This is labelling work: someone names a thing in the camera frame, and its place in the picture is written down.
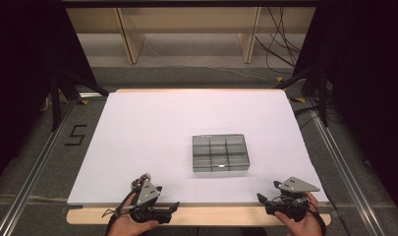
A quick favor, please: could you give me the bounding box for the aluminium floor rail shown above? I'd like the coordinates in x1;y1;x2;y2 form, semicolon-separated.
306;97;381;236
0;97;78;236

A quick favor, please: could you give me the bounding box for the left hand-held gripper cable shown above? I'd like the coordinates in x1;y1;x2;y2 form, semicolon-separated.
101;192;137;236

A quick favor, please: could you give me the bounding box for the hand-held gripper cable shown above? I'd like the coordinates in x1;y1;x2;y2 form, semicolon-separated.
101;192;137;236
306;196;328;236

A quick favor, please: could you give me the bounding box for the black curtain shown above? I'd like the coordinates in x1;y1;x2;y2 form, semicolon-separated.
293;0;398;224
0;0;99;191

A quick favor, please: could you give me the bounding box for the thin white cable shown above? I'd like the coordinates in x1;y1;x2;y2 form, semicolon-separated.
143;42;279;84

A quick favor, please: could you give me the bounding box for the person's right hand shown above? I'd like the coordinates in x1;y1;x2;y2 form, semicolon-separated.
273;191;323;236

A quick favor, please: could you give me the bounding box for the person's left hand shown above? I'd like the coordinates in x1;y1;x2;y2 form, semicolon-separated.
107;192;160;236

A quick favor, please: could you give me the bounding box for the clear grey compartment box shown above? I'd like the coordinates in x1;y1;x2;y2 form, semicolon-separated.
192;133;252;173

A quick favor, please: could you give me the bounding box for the black tripod stand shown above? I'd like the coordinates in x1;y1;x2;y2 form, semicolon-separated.
274;62;330;128
48;68;110;132

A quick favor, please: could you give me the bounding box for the right hand-held gripper cable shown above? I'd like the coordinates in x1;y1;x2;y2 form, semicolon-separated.
306;196;328;236

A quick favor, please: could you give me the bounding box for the black floor cable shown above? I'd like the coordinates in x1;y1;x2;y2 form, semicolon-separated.
294;104;322;130

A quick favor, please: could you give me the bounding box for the light wooden shelf unit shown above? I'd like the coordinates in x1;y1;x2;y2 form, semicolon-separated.
66;6;317;65

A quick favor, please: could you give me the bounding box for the bundle of black cables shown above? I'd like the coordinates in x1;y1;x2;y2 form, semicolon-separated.
255;6;303;75

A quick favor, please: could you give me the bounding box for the white table cover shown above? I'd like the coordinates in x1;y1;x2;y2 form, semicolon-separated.
67;89;330;206

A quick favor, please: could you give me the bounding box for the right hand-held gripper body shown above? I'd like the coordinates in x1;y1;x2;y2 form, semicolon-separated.
264;176;321;223

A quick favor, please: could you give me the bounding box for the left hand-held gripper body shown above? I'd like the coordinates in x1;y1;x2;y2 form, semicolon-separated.
130;172;173;225

